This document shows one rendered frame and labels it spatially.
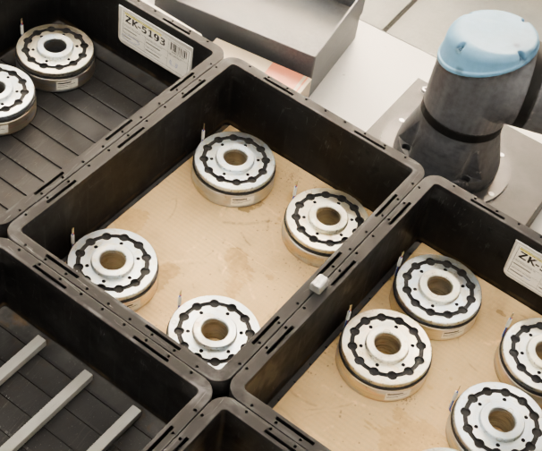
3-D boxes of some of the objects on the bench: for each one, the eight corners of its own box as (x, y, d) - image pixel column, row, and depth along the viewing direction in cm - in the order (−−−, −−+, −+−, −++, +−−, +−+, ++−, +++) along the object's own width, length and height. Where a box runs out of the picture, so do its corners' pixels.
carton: (173, 120, 165) (175, 82, 160) (212, 75, 173) (215, 37, 167) (268, 164, 162) (275, 126, 156) (305, 115, 169) (311, 78, 164)
